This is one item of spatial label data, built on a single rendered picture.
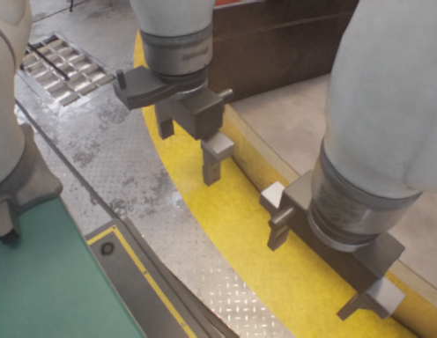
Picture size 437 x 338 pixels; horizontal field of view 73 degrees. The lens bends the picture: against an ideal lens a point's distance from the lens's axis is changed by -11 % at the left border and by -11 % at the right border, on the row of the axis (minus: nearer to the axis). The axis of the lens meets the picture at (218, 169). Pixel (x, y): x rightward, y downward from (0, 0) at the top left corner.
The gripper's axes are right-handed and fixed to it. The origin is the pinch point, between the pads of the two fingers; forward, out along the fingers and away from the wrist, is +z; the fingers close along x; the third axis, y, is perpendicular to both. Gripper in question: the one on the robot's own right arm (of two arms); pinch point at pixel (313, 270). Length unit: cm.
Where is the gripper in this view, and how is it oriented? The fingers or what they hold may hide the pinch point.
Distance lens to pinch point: 45.6
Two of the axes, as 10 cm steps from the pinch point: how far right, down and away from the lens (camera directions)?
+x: 6.3, 6.0, -5.0
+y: -7.8, 4.8, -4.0
